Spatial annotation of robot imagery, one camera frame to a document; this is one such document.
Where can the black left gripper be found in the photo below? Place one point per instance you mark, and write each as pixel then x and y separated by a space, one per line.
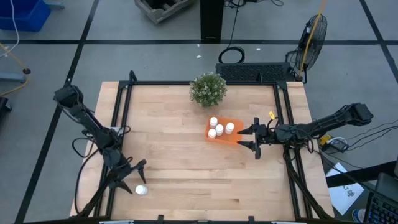
pixel 118 166

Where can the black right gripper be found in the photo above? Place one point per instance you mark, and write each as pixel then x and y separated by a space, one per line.
pixel 265 135

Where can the orange translucent plastic basket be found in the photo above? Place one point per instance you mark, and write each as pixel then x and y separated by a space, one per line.
pixel 233 138

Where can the white pill bottle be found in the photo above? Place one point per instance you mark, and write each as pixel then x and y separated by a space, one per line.
pixel 212 133
pixel 213 121
pixel 230 127
pixel 219 129
pixel 141 189

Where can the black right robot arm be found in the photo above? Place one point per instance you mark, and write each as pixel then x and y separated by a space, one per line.
pixel 326 124

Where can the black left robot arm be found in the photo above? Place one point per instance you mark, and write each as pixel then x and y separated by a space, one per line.
pixel 90 121

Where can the black table clamp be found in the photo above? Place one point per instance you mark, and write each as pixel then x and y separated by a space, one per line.
pixel 161 217
pixel 251 218

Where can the green potted plant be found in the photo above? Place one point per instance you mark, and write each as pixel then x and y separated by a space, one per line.
pixel 208 90

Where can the black perforated case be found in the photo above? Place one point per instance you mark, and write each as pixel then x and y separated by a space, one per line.
pixel 248 72

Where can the yellow plug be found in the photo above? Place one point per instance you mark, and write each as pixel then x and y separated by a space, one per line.
pixel 324 140

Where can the black power adapter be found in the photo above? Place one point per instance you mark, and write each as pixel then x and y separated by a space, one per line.
pixel 339 144

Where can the white paper sheet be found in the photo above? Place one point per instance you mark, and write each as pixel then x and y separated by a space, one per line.
pixel 345 196

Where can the black beam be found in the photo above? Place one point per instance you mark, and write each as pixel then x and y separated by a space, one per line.
pixel 360 175

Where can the black floor fan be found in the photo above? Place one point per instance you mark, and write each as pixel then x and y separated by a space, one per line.
pixel 320 37

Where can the black column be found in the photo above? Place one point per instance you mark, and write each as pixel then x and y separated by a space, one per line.
pixel 211 18

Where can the round blue white container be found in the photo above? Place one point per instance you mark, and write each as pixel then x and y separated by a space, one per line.
pixel 359 215

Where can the black equipment foot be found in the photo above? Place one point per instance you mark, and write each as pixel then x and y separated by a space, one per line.
pixel 3 104

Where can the black keyboard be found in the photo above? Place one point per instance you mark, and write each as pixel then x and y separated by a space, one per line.
pixel 382 211

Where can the grey stand base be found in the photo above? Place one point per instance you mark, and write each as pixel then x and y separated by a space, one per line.
pixel 12 77

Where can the grey wooden crate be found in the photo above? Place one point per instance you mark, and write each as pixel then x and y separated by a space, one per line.
pixel 155 14

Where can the blue plastic bin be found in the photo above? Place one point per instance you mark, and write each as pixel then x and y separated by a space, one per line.
pixel 28 15

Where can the black aluminium table frame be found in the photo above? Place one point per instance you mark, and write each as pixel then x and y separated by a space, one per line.
pixel 155 83

